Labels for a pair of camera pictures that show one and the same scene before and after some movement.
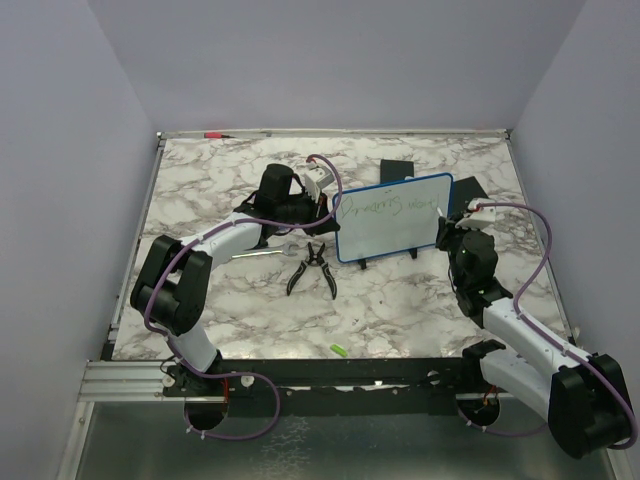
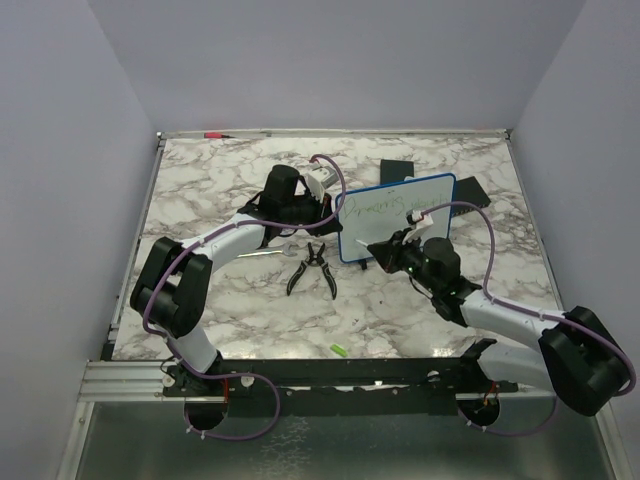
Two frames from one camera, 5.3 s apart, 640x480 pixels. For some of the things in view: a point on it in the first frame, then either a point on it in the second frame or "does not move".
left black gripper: x=318 y=210 does not move
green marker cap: x=338 y=349 does not move
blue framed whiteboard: x=388 y=218 does not move
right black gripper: x=448 y=229 to x=389 y=252
